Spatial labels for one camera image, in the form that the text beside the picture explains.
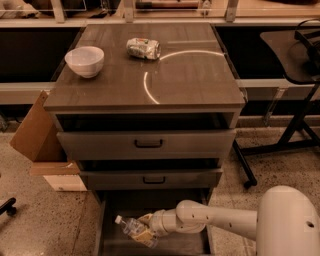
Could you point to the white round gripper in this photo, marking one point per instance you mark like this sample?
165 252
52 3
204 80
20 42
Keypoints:
156 222

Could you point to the clear plastic water bottle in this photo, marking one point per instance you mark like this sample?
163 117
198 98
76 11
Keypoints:
131 226

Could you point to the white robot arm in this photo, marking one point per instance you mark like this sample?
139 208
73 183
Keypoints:
286 223

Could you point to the open bottom drawer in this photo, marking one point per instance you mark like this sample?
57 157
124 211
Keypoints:
111 241

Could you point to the dark wooden drawer cabinet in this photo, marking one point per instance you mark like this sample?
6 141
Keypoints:
189 87

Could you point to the black office chair caster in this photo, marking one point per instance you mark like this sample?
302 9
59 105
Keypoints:
8 207

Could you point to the brown cardboard box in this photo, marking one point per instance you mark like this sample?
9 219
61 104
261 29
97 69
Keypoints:
36 139

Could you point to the white ceramic bowl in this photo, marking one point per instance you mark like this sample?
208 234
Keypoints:
85 61

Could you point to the crushed aluminium can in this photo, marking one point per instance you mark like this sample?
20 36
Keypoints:
143 48

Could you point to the black chair with stand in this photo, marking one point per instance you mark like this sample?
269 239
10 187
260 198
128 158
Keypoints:
297 51

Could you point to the middle drawer with handle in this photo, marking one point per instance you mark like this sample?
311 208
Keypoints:
151 179

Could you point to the drawer with handle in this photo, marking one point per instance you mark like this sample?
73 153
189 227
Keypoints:
146 144
151 179

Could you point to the top drawer with handle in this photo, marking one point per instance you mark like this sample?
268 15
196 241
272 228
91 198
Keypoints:
146 144

